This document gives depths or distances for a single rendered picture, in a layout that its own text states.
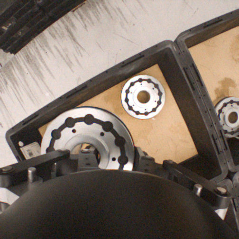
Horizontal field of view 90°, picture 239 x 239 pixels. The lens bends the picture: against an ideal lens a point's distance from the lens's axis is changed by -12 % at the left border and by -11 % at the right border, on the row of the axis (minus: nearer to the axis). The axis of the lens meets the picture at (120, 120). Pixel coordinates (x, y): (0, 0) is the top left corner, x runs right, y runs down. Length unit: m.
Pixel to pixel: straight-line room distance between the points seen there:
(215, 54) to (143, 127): 0.26
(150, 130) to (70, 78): 0.33
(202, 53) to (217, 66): 0.05
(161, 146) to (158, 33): 0.38
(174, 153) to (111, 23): 0.47
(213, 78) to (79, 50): 0.43
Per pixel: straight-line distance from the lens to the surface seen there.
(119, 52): 0.51
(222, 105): 0.38
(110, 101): 0.35
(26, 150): 0.37
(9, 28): 1.08
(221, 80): 0.43
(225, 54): 0.45
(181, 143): 0.39
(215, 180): 0.34
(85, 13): 0.59
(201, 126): 0.30
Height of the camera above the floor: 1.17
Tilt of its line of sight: 82 degrees down
